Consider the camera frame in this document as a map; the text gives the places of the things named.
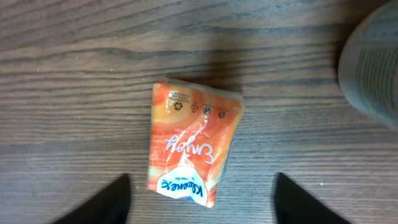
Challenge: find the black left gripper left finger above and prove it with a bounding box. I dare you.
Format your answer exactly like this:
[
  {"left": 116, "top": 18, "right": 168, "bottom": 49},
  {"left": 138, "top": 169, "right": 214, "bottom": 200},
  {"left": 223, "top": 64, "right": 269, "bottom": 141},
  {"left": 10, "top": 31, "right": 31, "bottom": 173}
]
[{"left": 54, "top": 174, "right": 131, "bottom": 224}]

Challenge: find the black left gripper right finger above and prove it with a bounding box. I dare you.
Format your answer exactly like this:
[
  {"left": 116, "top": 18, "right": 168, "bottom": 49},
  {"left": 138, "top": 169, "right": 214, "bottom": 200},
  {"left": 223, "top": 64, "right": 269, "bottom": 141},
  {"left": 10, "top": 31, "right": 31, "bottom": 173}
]
[{"left": 274, "top": 172, "right": 350, "bottom": 224}]

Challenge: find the orange Kleenex tissue pack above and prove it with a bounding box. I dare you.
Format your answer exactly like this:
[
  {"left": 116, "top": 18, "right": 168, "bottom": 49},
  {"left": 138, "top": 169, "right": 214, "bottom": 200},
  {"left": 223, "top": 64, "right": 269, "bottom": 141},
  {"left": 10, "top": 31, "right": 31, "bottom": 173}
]
[{"left": 146, "top": 79, "right": 244, "bottom": 208}]

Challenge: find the green lid jar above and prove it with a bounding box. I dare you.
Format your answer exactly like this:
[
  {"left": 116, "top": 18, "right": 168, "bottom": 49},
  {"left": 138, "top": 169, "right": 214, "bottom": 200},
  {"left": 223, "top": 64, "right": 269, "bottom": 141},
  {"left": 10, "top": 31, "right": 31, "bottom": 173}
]
[{"left": 338, "top": 0, "right": 397, "bottom": 129}]

